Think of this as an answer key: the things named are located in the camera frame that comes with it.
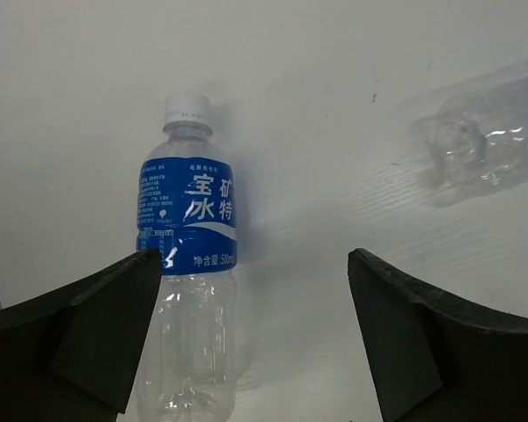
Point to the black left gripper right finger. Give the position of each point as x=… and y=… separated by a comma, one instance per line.
x=433, y=355

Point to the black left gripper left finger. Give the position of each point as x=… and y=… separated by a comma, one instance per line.
x=72, y=353

